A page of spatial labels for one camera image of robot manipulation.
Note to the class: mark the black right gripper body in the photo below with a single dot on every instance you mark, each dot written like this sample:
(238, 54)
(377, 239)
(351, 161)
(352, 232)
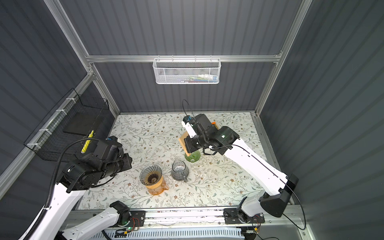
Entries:
(193, 143)

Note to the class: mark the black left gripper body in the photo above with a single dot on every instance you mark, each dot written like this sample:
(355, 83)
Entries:
(124, 162)

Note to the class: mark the green glass dripper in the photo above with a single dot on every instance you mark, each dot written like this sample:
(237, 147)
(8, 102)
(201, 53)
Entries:
(193, 157)

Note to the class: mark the grey glass dripper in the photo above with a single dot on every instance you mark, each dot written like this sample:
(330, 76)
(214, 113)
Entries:
(151, 175)

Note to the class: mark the grey glass carafe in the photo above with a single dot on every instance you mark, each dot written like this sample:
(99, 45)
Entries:
(180, 171)

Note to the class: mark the orange glass carafe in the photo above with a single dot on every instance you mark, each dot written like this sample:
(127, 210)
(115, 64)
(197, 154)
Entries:
(158, 187)

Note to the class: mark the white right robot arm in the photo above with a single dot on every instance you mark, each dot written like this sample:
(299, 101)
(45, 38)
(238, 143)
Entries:
(278, 187)

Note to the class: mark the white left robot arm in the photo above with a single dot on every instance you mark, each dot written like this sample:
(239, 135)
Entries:
(56, 209)

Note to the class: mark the yellow green striped stick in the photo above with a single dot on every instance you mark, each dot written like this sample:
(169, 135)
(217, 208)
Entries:
(87, 142)

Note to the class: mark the black flat box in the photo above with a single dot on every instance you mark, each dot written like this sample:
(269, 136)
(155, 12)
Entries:
(82, 124)

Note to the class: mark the floral table mat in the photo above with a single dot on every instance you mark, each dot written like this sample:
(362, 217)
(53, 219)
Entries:
(154, 140)

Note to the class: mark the markers in white basket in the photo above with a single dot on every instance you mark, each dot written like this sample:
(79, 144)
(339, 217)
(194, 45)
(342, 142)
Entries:
(205, 78)

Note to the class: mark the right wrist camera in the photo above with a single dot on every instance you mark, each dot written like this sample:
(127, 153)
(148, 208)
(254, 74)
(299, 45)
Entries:
(186, 123)

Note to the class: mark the black wire basket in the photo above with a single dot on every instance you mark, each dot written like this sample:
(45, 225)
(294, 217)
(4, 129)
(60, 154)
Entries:
(48, 139)

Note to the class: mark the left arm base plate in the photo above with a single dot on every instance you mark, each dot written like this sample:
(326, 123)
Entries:
(131, 219)

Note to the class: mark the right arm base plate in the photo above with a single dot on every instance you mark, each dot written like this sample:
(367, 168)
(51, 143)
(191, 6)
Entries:
(232, 216)

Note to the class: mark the white wire mesh basket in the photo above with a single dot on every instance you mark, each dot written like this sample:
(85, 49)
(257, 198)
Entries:
(168, 71)

